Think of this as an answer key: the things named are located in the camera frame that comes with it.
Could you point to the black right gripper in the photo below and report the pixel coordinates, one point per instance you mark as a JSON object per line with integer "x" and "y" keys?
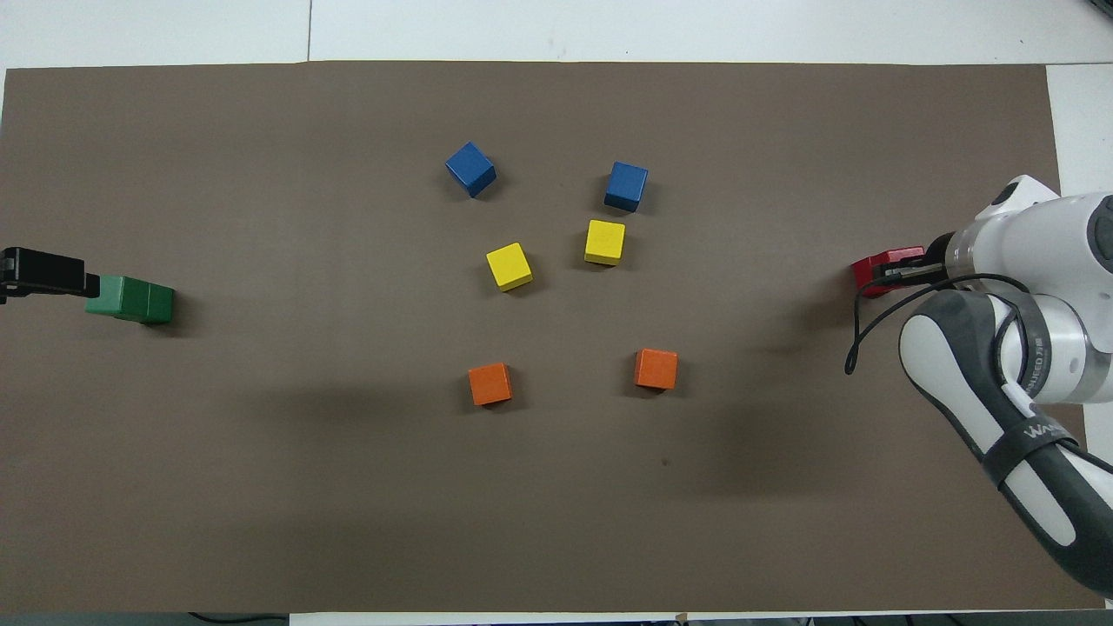
{"x": 939, "y": 259}

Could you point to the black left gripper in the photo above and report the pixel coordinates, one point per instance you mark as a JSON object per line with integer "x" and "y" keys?
{"x": 9, "y": 274}

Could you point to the green wooden cube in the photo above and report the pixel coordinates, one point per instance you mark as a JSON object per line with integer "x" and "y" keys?
{"x": 161, "y": 304}
{"x": 109, "y": 297}

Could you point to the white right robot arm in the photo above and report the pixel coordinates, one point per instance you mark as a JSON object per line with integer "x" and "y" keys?
{"x": 1043, "y": 235}

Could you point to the orange wooden cube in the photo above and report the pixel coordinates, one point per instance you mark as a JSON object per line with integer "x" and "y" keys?
{"x": 489, "y": 383}
{"x": 656, "y": 369}

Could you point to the blue wooden cube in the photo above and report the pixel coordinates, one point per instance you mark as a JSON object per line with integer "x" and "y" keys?
{"x": 626, "y": 186}
{"x": 470, "y": 169}

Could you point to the yellow wooden cube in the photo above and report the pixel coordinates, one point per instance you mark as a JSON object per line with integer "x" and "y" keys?
{"x": 604, "y": 242}
{"x": 509, "y": 266}

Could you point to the brown table mat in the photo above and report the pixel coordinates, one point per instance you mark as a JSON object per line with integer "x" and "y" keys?
{"x": 556, "y": 522}

